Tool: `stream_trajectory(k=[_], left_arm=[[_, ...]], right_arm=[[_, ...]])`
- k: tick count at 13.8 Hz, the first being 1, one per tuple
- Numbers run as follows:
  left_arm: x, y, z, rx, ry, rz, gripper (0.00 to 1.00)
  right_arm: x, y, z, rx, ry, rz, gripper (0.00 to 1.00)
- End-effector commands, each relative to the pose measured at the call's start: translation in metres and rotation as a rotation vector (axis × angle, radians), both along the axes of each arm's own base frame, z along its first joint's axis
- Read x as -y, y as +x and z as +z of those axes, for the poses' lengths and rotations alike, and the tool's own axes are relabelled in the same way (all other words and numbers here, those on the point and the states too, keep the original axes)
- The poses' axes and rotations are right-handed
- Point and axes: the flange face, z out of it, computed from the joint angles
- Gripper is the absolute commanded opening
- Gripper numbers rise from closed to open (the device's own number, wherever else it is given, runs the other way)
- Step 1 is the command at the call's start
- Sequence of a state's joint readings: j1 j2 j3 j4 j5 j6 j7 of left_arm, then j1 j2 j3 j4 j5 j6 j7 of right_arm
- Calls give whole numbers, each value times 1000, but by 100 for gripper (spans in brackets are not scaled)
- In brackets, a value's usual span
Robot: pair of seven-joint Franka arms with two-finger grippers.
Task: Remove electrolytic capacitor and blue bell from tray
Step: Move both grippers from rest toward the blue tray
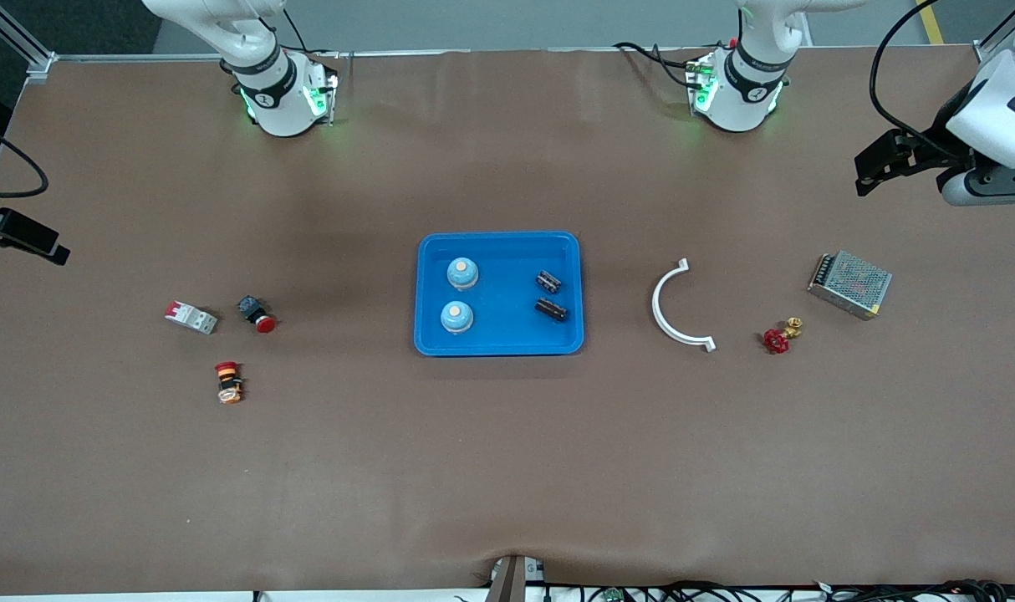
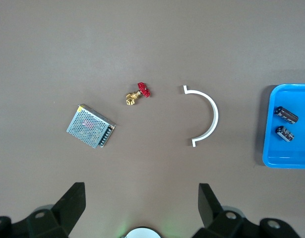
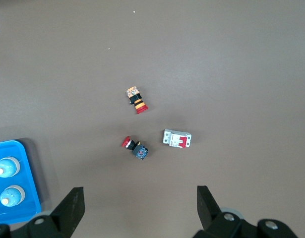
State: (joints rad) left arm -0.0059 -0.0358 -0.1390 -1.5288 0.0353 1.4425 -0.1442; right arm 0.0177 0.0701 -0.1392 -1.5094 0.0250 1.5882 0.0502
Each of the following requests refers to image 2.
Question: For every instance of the white curved plastic bracket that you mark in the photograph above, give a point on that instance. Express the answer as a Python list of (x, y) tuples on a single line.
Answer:
[(215, 111)]

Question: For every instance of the blue plastic tray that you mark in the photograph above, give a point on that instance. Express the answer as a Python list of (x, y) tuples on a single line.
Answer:
[(278, 153)]

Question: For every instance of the brass valve red handwheel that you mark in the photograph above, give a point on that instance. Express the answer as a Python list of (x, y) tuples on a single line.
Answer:
[(132, 98)]

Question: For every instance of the long dark brown capacitor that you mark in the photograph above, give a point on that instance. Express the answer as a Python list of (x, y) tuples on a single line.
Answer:
[(286, 115)]

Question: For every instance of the metal mesh power supply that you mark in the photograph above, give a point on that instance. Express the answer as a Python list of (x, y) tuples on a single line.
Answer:
[(89, 125)]

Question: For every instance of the short dark brown capacitor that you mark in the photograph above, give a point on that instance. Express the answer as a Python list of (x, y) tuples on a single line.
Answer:
[(285, 134)]

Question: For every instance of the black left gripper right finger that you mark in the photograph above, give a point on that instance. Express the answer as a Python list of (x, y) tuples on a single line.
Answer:
[(224, 220)]

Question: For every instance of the brown table mat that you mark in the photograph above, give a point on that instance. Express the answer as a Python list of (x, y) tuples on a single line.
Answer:
[(152, 49)]

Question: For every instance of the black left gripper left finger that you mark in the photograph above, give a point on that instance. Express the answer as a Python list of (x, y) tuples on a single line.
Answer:
[(58, 218)]

